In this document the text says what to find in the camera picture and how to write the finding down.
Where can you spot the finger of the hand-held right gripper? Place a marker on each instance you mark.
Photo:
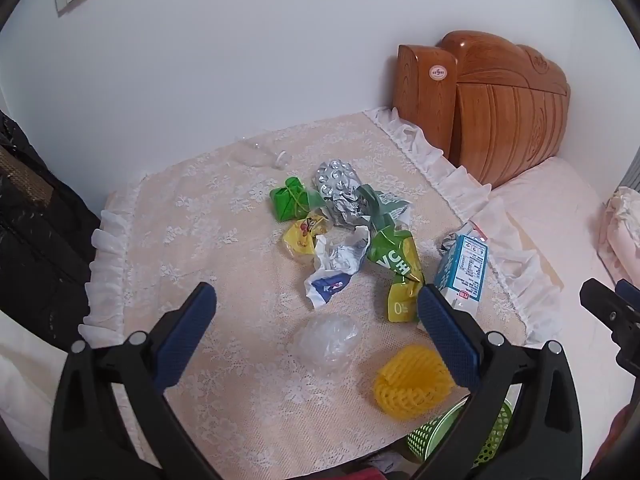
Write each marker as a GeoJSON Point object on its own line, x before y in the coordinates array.
{"type": "Point", "coordinates": [607, 305]}
{"type": "Point", "coordinates": [630, 292]}

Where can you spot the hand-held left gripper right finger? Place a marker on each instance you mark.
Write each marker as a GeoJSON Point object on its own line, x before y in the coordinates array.
{"type": "Point", "coordinates": [450, 342]}

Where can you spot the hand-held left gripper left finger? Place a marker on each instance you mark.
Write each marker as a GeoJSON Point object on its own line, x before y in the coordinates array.
{"type": "Point", "coordinates": [187, 340]}

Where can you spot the green mesh basket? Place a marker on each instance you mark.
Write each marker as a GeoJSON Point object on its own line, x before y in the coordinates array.
{"type": "Point", "coordinates": [435, 437]}

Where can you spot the clear plastic bag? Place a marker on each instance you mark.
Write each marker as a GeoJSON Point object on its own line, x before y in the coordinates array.
{"type": "Point", "coordinates": [327, 342]}

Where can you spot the yellow foam fruit net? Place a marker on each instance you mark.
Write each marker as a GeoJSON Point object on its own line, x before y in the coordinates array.
{"type": "Point", "coordinates": [410, 385]}

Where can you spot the folded pink blanket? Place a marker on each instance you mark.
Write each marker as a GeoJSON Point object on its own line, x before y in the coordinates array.
{"type": "Point", "coordinates": [622, 230]}

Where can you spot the blue and white carton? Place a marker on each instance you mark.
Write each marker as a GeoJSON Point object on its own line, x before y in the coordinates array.
{"type": "Point", "coordinates": [462, 272]}

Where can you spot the bed with pink sheet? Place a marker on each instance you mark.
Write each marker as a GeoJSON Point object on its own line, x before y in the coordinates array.
{"type": "Point", "coordinates": [565, 240]}

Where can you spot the green and yellow packet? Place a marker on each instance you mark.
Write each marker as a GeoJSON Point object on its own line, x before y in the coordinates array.
{"type": "Point", "coordinates": [397, 270]}

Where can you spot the lace tablecloth with ruffles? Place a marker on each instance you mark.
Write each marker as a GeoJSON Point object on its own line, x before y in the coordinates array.
{"type": "Point", "coordinates": [210, 220]}

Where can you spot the grey curtain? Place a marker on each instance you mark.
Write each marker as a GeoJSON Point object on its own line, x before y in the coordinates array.
{"type": "Point", "coordinates": [632, 170]}

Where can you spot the white and blue crumpled wrapper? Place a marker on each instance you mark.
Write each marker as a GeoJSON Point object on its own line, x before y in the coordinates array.
{"type": "Point", "coordinates": [335, 265]}

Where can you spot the yellow crumpled wrapper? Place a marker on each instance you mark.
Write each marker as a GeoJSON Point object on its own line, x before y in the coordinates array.
{"type": "Point", "coordinates": [300, 240]}

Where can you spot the green and white wrapper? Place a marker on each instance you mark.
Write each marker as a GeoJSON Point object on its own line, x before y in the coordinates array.
{"type": "Point", "coordinates": [387, 205]}

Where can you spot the white cloth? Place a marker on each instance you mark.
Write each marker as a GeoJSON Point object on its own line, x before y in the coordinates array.
{"type": "Point", "coordinates": [22, 375]}

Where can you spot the dark quilted jacket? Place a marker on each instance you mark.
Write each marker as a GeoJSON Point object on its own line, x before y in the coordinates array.
{"type": "Point", "coordinates": [40, 240]}

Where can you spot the silver blister pack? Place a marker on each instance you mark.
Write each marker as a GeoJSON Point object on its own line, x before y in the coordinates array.
{"type": "Point", "coordinates": [337, 185]}

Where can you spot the wooden headboard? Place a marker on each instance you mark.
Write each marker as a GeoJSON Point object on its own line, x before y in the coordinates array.
{"type": "Point", "coordinates": [500, 110]}

